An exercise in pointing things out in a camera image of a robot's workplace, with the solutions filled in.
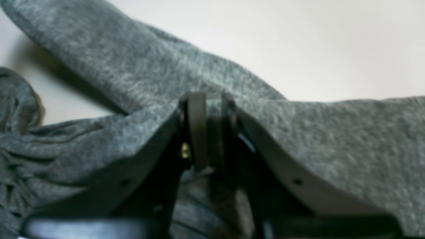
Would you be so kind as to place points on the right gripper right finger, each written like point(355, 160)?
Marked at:
point(288, 201)

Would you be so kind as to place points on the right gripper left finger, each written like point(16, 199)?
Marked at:
point(133, 198)

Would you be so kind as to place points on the grey long-sleeve shirt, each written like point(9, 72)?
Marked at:
point(374, 149)

